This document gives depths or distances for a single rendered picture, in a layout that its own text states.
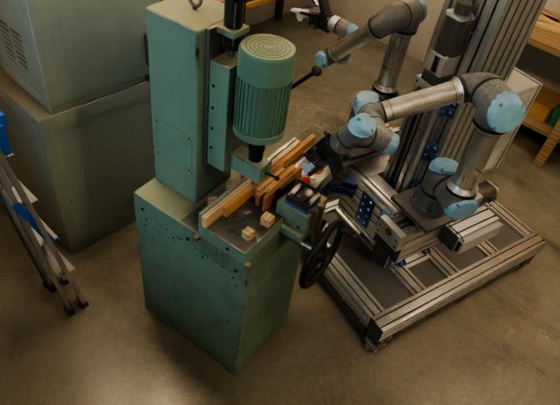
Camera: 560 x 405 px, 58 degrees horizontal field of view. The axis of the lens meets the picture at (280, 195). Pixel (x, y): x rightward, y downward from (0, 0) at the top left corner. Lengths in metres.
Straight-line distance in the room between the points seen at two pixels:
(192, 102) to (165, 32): 0.23
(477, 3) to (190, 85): 1.06
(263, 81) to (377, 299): 1.41
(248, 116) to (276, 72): 0.18
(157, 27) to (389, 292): 1.67
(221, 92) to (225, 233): 0.48
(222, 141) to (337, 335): 1.30
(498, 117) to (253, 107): 0.76
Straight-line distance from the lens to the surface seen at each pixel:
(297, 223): 1.81
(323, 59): 2.34
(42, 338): 2.67
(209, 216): 1.74
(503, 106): 1.70
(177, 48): 1.66
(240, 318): 2.07
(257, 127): 1.61
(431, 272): 2.79
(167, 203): 2.00
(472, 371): 2.80
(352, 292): 2.53
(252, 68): 1.50
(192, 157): 1.85
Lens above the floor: 2.21
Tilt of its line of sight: 43 degrees down
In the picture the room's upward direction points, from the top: 10 degrees clockwise
